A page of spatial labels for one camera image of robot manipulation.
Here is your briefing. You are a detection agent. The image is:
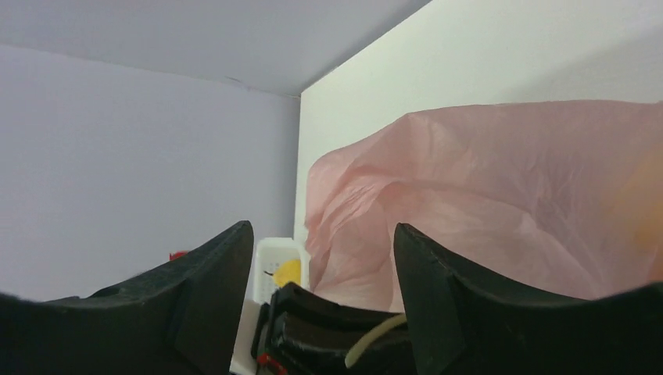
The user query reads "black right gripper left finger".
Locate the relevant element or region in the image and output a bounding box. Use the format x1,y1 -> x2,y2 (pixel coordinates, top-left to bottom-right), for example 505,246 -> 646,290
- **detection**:
1,221 -> 254,374

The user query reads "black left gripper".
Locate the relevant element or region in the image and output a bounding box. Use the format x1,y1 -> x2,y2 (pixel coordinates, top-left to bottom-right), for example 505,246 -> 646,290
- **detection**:
250,283 -> 417,374

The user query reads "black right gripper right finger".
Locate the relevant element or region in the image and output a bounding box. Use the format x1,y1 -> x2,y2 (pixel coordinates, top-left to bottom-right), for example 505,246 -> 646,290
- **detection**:
393,223 -> 662,374

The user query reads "pink printed plastic bag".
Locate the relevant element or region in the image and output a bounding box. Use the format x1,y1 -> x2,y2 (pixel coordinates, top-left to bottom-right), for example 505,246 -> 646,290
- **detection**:
305,101 -> 662,313

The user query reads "yellow fake pear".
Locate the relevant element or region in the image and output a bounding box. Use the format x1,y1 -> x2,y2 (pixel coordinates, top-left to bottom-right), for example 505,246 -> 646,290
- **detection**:
263,259 -> 302,288

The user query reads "orange fake fruit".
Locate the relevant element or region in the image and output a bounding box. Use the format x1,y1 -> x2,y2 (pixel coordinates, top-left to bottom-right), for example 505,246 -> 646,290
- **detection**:
612,149 -> 662,281

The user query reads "white plastic basket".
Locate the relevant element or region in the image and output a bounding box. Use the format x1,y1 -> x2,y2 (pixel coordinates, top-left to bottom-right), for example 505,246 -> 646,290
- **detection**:
253,237 -> 310,303

